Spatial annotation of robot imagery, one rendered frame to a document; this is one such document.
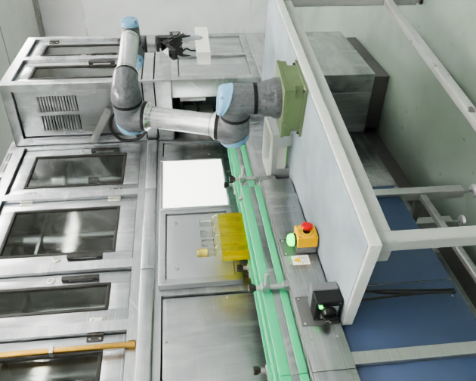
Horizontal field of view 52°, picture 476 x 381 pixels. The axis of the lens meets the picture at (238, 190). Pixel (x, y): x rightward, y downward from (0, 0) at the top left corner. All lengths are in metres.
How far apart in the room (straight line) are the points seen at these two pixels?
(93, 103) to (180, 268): 1.19
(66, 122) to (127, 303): 1.28
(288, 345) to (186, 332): 0.51
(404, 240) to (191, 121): 0.95
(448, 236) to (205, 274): 0.99
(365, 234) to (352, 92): 1.74
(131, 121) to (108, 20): 3.63
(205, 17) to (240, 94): 3.74
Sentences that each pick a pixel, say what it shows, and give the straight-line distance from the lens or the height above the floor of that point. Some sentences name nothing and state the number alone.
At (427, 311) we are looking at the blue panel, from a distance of 1.67.
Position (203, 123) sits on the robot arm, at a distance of 1.91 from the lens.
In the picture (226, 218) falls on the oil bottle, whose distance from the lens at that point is 2.03.
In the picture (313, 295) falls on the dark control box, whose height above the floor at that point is 0.83.
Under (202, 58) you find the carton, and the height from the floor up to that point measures 1.09.
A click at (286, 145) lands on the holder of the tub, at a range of 2.03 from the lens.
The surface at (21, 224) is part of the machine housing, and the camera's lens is 2.48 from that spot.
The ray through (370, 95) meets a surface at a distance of 2.99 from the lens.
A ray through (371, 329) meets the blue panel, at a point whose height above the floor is 0.66.
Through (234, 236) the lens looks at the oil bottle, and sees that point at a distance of 1.95.
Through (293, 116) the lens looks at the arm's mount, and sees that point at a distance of 1.81.
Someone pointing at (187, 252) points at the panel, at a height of 1.20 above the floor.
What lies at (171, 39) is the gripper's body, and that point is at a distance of 2.38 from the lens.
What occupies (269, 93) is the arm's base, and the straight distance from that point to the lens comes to 1.79.
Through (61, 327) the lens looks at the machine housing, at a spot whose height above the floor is 1.67.
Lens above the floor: 1.19
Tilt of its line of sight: 6 degrees down
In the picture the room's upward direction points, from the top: 93 degrees counter-clockwise
